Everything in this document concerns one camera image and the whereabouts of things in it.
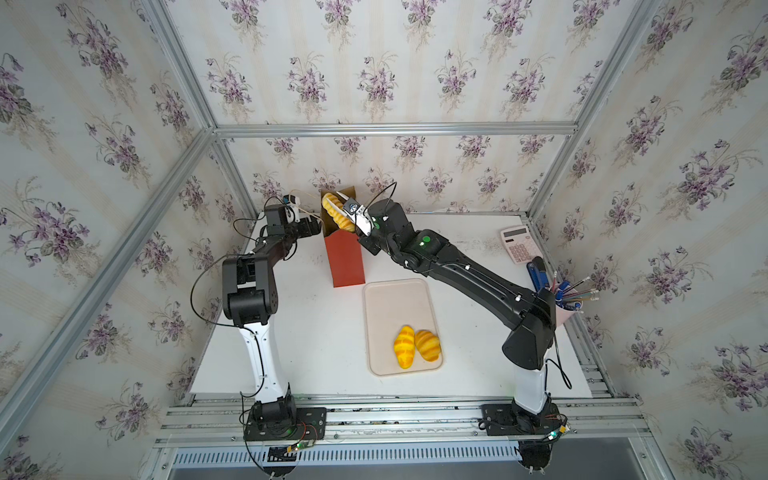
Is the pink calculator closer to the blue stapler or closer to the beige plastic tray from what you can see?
the blue stapler

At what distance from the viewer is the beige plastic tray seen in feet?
2.75

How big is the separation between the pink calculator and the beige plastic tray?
1.25ft

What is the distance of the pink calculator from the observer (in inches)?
42.7

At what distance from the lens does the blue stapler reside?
3.26 ft

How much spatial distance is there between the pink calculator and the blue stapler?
0.06ft

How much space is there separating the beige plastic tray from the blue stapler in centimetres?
38

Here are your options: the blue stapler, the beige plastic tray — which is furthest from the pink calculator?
the beige plastic tray
